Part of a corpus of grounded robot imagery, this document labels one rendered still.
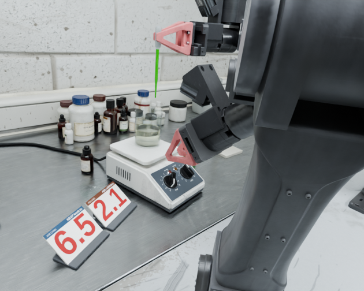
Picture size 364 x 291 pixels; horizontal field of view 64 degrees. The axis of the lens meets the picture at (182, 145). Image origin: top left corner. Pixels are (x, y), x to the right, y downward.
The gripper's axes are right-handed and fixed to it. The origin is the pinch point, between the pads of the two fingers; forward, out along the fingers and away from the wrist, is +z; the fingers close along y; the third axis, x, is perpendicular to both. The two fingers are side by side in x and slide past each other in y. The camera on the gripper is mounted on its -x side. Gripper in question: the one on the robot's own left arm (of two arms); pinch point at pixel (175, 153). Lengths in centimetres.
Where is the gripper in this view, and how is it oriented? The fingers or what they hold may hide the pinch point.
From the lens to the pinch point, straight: 55.4
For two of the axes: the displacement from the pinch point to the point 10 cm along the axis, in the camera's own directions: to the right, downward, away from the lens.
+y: -6.1, 2.5, -7.5
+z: -6.6, 3.5, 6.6
